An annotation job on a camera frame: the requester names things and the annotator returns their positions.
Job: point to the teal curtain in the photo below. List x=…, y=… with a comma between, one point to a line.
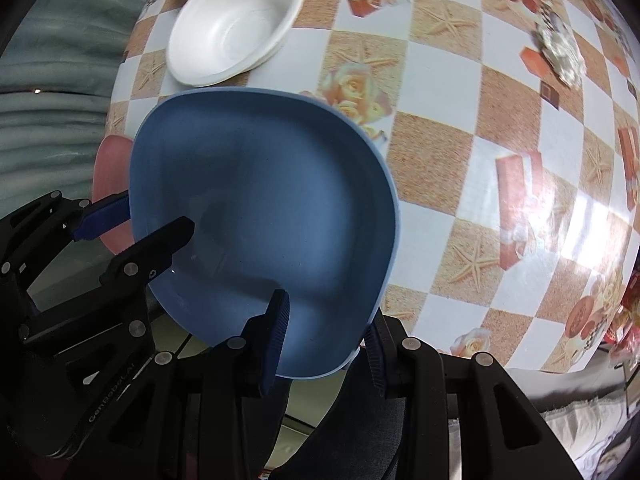
x=50, y=125

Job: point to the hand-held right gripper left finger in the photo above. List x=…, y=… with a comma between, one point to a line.
x=276, y=345

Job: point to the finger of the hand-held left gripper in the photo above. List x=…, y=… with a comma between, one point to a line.
x=102, y=215
x=160, y=247

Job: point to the pink plate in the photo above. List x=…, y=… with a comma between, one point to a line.
x=112, y=170

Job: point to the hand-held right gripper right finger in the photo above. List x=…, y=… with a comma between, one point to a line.
x=376, y=360

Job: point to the blue plate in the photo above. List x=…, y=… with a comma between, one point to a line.
x=260, y=185

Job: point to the white cloth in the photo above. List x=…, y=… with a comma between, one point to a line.
x=585, y=420

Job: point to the checkered printed tablecloth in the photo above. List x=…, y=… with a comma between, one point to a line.
x=450, y=85

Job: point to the pile of colourful snack packets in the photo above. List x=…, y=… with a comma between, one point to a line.
x=631, y=320

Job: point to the white foam bowl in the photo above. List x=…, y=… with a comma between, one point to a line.
x=235, y=25

